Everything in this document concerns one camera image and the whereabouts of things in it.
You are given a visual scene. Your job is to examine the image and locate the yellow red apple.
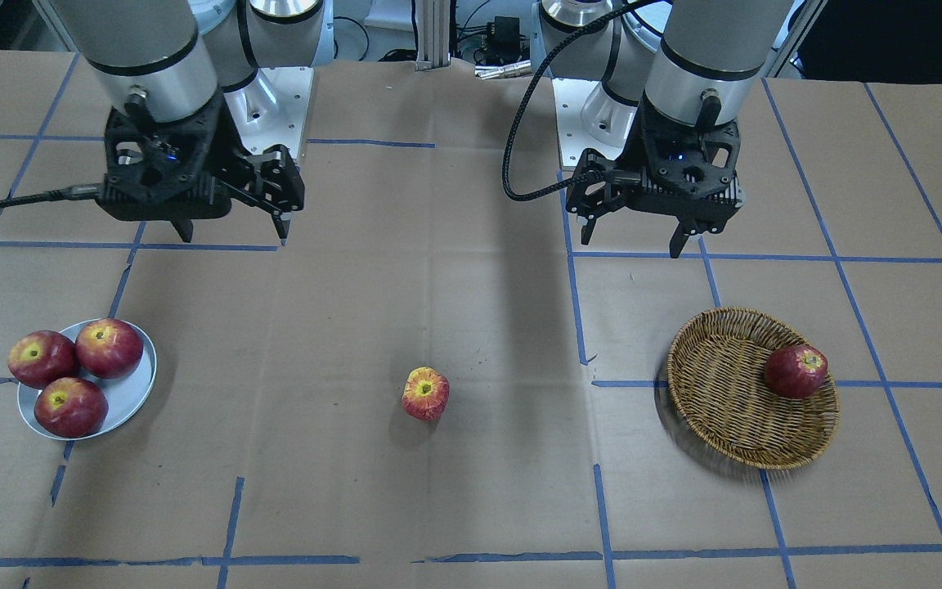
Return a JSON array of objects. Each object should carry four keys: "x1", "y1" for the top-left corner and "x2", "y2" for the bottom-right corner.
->
[{"x1": 402, "y1": 366, "x2": 450, "y2": 422}]

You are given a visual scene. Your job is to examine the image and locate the red apple plate front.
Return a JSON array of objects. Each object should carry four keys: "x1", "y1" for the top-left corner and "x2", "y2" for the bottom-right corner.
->
[{"x1": 7, "y1": 330, "x2": 81, "y2": 390}]

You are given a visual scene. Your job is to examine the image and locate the black braided cable right arm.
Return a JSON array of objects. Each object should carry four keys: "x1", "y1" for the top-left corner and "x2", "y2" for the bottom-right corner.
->
[{"x1": 0, "y1": 184, "x2": 104, "y2": 218}]

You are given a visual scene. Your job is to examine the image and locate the black power adapter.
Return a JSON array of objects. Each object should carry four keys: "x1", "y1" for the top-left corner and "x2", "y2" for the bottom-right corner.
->
[{"x1": 483, "y1": 16, "x2": 523, "y2": 65}]

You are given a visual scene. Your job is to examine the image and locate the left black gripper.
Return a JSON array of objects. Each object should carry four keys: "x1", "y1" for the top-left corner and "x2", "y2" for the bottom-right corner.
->
[{"x1": 566, "y1": 98, "x2": 743, "y2": 259}]

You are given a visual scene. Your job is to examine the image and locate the red apple plate back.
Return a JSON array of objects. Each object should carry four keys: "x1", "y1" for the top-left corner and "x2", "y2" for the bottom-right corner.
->
[{"x1": 75, "y1": 317, "x2": 145, "y2": 380}]

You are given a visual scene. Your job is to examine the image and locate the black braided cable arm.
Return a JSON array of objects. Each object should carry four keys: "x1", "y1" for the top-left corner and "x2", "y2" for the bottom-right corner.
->
[
  {"x1": 0, "y1": 184, "x2": 104, "y2": 218},
  {"x1": 502, "y1": 0, "x2": 668, "y2": 202}
]

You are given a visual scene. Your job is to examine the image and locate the woven wicker basket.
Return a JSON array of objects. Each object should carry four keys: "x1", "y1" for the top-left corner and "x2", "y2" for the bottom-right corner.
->
[{"x1": 666, "y1": 307, "x2": 841, "y2": 470}]

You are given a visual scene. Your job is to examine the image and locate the red apple plate side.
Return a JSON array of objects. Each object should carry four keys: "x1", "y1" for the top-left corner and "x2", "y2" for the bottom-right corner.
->
[{"x1": 34, "y1": 376, "x2": 109, "y2": 438}]

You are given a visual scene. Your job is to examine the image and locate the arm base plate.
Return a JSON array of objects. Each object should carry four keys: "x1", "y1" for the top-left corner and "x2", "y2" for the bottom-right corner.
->
[
  {"x1": 552, "y1": 79, "x2": 638, "y2": 172},
  {"x1": 224, "y1": 66, "x2": 315, "y2": 163}
]

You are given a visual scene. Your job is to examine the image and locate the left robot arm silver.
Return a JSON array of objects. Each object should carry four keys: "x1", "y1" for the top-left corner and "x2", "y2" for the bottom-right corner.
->
[{"x1": 533, "y1": 1, "x2": 792, "y2": 258}]

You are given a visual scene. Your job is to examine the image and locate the dark red apple in basket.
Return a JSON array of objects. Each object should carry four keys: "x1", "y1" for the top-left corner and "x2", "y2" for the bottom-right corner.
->
[{"x1": 763, "y1": 344, "x2": 828, "y2": 400}]

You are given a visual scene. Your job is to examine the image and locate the red apple plate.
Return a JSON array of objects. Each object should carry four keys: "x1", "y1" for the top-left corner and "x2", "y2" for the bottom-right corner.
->
[
  {"x1": 7, "y1": 330, "x2": 81, "y2": 390},
  {"x1": 75, "y1": 317, "x2": 145, "y2": 380}
]

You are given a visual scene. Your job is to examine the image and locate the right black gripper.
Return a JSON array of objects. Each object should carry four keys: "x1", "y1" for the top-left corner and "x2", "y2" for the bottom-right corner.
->
[{"x1": 95, "y1": 90, "x2": 306, "y2": 245}]

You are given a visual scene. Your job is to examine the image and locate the aluminium profile post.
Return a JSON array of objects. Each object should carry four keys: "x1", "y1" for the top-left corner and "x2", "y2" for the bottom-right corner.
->
[{"x1": 412, "y1": 1, "x2": 455, "y2": 72}]

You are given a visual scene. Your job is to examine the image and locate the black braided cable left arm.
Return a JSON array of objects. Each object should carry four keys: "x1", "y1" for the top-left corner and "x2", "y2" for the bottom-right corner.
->
[{"x1": 502, "y1": 0, "x2": 668, "y2": 202}]

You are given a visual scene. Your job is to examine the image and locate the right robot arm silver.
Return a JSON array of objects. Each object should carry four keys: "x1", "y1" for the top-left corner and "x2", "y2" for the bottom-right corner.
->
[{"x1": 48, "y1": 1, "x2": 333, "y2": 243}]

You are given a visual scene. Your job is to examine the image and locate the light blue plate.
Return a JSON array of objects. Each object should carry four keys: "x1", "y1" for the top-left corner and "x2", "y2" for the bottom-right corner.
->
[{"x1": 16, "y1": 318, "x2": 157, "y2": 441}]

